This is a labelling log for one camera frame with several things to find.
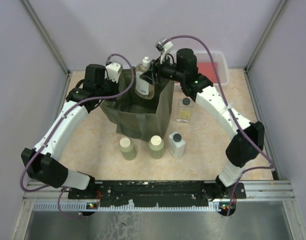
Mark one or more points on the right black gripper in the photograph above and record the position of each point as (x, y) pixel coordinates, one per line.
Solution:
(155, 69)

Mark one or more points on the amber bottle white cap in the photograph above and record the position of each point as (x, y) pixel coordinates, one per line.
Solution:
(142, 87)

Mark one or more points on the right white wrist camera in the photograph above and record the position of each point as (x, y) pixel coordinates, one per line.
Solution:
(164, 46)

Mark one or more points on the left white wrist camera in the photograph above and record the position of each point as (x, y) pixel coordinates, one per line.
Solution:
(114, 71)

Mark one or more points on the white plastic basket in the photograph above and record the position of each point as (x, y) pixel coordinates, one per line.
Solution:
(220, 64)

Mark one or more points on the red folded cloth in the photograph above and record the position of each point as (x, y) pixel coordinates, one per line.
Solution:
(206, 69)

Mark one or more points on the green canvas bag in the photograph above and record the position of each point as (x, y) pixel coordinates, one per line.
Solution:
(140, 118)

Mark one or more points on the clear square bottle black cap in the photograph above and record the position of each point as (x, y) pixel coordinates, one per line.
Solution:
(184, 112)

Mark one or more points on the white square bottle black cap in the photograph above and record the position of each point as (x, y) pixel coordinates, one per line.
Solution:
(176, 144)

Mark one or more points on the right green bottle beige cap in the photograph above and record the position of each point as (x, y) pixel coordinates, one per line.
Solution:
(156, 145)

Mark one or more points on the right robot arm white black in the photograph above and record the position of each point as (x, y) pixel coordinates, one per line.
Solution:
(246, 137)

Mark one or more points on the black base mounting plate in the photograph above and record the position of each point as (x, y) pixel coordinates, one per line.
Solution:
(114, 193)

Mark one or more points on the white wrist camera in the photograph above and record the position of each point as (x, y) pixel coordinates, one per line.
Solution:
(164, 46)
(114, 71)

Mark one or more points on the aluminium front rail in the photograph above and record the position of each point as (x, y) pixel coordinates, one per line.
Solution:
(256, 191)

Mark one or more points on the green bottle beige cap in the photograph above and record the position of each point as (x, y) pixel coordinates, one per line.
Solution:
(156, 145)
(127, 148)

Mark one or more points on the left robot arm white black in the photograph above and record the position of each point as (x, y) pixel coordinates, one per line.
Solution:
(42, 162)

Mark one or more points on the left green bottle beige cap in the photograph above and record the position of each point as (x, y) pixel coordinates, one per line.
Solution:
(127, 148)

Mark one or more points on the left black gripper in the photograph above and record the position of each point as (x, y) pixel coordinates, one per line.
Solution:
(116, 86)

